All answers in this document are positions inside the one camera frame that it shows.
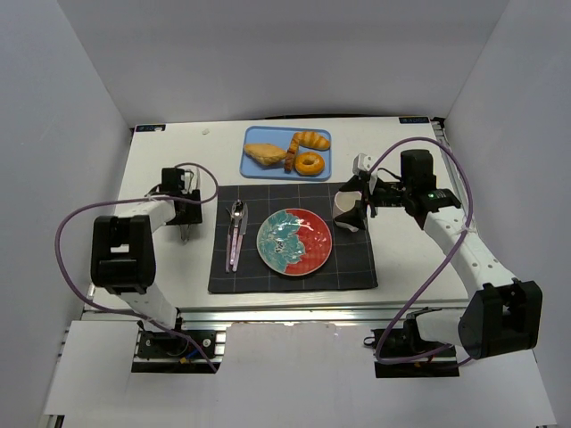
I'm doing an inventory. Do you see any white ceramic mug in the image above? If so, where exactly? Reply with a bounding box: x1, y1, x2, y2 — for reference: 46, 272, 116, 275
332, 192, 361, 233

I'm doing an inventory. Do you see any brown cake slice bread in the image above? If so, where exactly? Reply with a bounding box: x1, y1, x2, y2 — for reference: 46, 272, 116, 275
284, 133, 300, 173

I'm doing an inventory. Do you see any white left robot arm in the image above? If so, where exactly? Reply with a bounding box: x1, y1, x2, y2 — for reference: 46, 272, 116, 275
90, 168, 203, 329

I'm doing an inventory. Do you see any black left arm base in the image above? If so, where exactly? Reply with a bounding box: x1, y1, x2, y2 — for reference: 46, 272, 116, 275
131, 321, 222, 375

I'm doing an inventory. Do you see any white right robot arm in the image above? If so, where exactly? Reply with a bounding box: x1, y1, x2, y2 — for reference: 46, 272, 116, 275
334, 149, 542, 365

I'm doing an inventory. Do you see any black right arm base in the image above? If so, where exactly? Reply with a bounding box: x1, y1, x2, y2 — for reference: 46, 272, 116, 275
375, 308, 459, 379

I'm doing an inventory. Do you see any striped crescent roll bread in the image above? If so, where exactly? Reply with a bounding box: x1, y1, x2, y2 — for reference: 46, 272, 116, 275
294, 130, 331, 151

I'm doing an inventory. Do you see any pale triangular scone bread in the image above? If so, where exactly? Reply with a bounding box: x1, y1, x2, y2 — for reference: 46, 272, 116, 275
244, 144, 286, 166

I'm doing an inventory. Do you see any dark grid placemat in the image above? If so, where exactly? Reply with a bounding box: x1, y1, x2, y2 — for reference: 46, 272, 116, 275
208, 183, 377, 294

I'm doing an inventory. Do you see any orange glazed donut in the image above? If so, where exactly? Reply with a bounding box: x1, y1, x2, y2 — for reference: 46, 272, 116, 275
294, 152, 326, 176

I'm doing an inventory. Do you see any red and teal plate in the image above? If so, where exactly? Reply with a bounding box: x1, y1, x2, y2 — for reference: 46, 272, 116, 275
256, 209, 333, 276

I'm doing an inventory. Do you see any blue plastic tray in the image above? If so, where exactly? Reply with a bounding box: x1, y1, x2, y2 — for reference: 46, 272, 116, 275
240, 126, 333, 182

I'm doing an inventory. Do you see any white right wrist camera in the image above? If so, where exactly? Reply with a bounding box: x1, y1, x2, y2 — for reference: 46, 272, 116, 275
352, 153, 375, 176

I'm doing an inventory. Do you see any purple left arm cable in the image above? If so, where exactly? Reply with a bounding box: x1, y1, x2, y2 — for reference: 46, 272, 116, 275
54, 162, 220, 374

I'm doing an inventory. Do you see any pink handled spoon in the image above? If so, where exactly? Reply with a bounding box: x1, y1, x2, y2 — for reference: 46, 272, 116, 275
229, 200, 245, 268

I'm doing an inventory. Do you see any pink handled knife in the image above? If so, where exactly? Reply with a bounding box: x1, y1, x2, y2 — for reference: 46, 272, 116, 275
231, 204, 248, 272

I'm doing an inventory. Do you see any aluminium frame rail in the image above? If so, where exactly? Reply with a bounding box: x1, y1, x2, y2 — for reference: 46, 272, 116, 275
79, 305, 474, 326

